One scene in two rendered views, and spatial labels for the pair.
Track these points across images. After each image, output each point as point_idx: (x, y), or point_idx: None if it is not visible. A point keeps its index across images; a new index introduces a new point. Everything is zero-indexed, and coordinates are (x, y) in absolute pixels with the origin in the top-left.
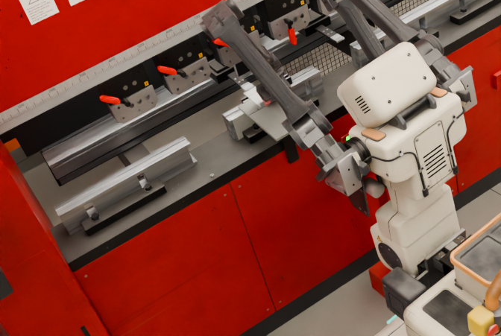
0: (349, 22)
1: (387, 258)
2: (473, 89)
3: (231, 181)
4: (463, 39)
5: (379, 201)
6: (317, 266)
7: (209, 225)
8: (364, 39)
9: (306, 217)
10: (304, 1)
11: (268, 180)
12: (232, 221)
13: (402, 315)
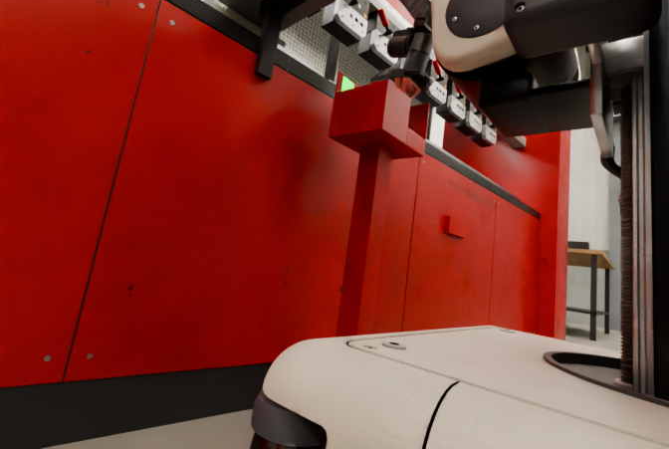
0: None
1: (472, 11)
2: None
3: (165, 0)
4: (433, 148)
5: (354, 202)
6: (203, 320)
7: (74, 20)
8: None
9: (233, 192)
10: None
11: (216, 68)
12: (119, 63)
13: None
